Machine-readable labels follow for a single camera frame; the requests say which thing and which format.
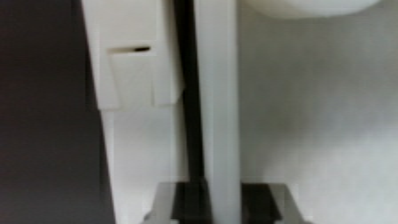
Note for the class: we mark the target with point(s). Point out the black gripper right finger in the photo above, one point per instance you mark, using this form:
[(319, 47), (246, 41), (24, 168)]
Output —
[(269, 206)]

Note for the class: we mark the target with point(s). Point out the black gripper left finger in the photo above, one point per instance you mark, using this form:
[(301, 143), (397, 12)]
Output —
[(181, 204)]

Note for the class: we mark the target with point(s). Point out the white desk top panel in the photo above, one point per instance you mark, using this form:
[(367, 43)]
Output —
[(300, 89)]

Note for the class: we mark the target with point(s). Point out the white L-shaped fixture wall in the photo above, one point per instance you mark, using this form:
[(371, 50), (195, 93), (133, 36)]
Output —
[(140, 88)]

